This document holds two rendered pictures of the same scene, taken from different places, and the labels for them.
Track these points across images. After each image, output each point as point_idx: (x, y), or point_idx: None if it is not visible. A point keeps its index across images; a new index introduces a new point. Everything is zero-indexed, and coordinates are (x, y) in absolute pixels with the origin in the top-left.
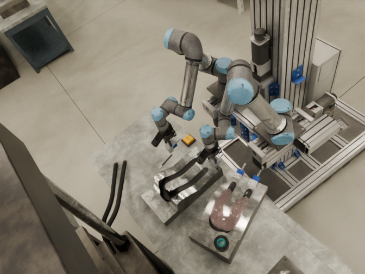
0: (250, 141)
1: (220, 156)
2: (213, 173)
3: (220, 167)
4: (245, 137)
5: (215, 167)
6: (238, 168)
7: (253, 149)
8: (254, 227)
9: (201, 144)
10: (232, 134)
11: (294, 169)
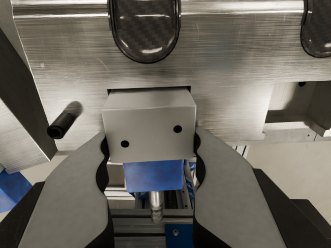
0: (159, 242)
1: (153, 204)
2: (54, 62)
3: (71, 146)
4: (183, 236)
5: (95, 121)
6: (13, 206)
7: None
8: None
9: (319, 139)
10: None
11: (118, 170)
